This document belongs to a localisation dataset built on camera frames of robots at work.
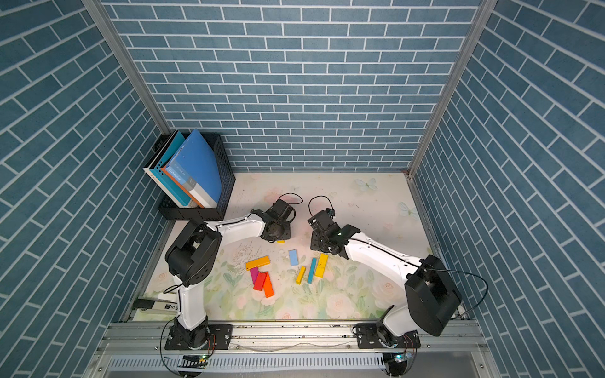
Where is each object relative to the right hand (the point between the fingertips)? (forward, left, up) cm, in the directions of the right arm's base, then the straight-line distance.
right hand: (317, 242), depth 86 cm
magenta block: (-11, +23, -8) cm, 26 cm away
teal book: (+12, +58, +21) cm, 63 cm away
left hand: (+7, +12, -8) cm, 16 cm away
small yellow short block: (-9, +6, -8) cm, 13 cm away
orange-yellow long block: (-6, +23, -9) cm, 25 cm away
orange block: (-15, +16, -9) cm, 24 cm away
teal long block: (-7, +1, -9) cm, 11 cm away
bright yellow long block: (-5, -2, -8) cm, 10 cm away
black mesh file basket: (+28, +44, +6) cm, 53 cm away
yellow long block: (0, +13, 0) cm, 14 cm away
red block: (-13, +20, -8) cm, 25 cm away
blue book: (+19, +50, +15) cm, 56 cm away
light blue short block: (-3, +9, -9) cm, 13 cm away
